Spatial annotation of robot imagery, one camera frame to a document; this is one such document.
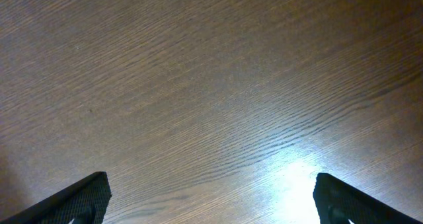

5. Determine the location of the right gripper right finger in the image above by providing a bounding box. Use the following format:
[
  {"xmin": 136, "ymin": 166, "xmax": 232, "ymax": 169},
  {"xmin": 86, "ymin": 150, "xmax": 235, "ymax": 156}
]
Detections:
[{"xmin": 313, "ymin": 172, "xmax": 422, "ymax": 224}]

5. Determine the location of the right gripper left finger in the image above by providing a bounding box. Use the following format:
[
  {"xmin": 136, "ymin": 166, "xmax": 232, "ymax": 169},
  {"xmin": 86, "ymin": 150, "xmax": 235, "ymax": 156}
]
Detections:
[{"xmin": 1, "ymin": 171, "xmax": 112, "ymax": 224}]

